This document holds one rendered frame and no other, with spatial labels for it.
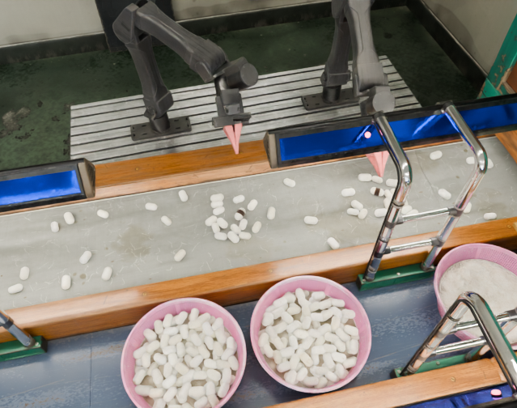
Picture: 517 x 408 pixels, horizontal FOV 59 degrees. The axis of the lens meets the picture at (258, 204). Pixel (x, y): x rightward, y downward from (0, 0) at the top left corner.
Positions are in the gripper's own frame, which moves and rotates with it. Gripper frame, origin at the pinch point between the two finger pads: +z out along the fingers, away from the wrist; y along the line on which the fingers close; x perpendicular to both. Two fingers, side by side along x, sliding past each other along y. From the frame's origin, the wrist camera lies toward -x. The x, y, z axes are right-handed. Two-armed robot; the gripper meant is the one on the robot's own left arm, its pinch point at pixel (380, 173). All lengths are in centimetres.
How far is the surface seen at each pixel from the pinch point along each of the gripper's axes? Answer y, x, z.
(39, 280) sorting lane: -90, -1, 12
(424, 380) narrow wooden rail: -9, -30, 42
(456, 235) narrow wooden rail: 13.8, -9.3, 18.1
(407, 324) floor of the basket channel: -4.1, -13.3, 36.6
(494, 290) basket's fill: 17.6, -16.4, 31.5
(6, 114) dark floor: -149, 159, -61
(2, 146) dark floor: -148, 142, -42
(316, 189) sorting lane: -16.0, 7.9, 1.8
